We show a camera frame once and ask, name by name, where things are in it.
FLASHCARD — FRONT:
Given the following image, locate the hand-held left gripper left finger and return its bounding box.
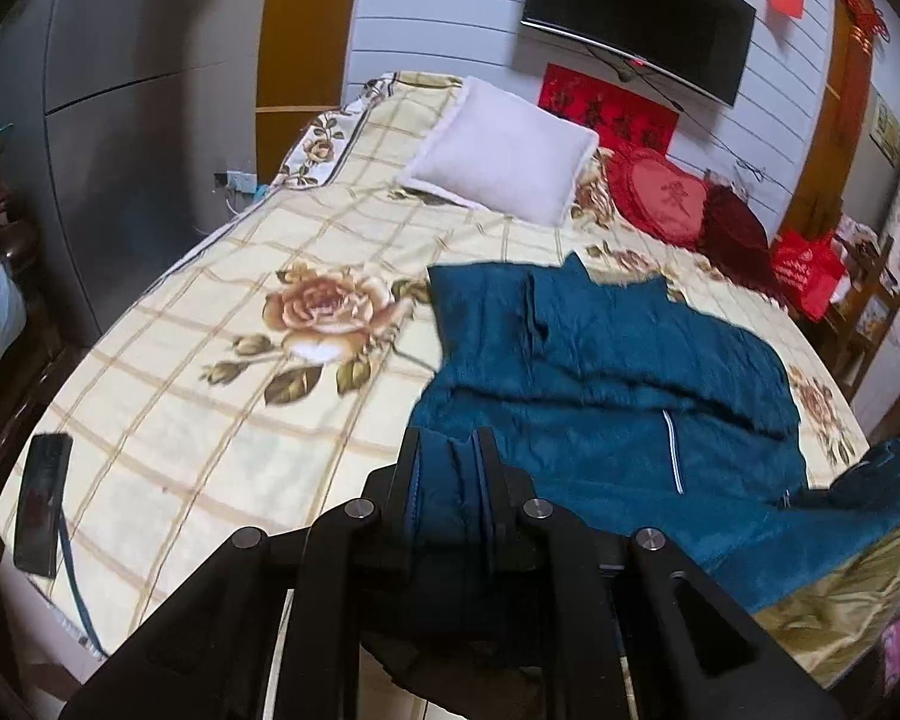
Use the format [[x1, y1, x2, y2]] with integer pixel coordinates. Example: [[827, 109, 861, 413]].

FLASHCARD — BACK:
[[60, 427, 425, 720]]

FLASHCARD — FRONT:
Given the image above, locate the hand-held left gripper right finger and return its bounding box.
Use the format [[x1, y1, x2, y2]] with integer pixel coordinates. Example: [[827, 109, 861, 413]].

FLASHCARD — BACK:
[[475, 426, 845, 720]]

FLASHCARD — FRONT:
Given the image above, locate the blue quilted jacket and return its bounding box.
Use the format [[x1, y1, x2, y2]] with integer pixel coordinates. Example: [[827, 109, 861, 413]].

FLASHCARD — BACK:
[[409, 253, 900, 616]]

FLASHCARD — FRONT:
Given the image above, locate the floral checked bed blanket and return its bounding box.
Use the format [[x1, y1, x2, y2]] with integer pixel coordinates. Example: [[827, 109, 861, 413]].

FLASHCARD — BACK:
[[0, 71, 900, 691]]

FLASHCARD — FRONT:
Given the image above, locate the black smartphone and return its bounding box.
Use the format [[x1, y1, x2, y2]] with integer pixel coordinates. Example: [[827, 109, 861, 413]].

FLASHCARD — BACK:
[[13, 433, 74, 578]]

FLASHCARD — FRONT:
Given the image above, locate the red heart pillow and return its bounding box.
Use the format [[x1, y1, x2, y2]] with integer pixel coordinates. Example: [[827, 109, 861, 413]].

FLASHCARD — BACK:
[[606, 141, 710, 245]]

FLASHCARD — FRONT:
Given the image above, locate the white square pillow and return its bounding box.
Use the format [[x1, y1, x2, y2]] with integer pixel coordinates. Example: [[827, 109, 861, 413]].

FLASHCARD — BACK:
[[396, 76, 599, 227]]

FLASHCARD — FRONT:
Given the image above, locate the dark red velvet pillow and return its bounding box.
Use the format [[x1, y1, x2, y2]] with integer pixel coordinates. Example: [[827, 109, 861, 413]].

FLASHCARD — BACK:
[[697, 184, 788, 301]]

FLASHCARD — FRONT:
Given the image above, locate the red shopping bag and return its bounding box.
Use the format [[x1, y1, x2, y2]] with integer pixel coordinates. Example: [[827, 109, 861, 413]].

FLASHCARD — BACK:
[[769, 229, 847, 323]]

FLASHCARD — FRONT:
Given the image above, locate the wooden chair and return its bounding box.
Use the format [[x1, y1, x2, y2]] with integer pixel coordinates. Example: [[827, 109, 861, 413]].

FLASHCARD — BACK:
[[817, 214, 900, 398]]

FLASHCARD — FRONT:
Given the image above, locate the grey refrigerator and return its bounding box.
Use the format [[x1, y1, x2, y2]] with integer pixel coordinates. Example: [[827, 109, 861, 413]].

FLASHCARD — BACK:
[[0, 0, 271, 346]]

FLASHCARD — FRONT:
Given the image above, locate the red knot decoration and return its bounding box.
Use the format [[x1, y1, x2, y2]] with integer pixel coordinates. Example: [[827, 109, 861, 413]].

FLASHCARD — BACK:
[[821, 0, 890, 46]]

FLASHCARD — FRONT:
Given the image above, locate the blue lanyard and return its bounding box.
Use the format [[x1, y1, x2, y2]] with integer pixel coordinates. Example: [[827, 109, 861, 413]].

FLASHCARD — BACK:
[[54, 510, 110, 653]]

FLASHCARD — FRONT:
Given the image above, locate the red wall banner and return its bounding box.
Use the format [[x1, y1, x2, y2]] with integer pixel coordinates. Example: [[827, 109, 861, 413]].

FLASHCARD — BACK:
[[538, 64, 680, 155]]

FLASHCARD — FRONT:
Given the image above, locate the black wall cable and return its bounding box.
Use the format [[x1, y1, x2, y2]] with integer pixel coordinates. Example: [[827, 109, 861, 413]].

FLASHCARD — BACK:
[[585, 45, 766, 181]]

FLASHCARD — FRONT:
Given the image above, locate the black wall television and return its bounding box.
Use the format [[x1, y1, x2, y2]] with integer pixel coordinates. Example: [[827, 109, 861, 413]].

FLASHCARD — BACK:
[[521, 0, 757, 107]]

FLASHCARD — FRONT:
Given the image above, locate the framed wall picture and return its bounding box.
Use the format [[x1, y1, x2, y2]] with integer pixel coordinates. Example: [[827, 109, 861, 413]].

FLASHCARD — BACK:
[[870, 90, 900, 162]]

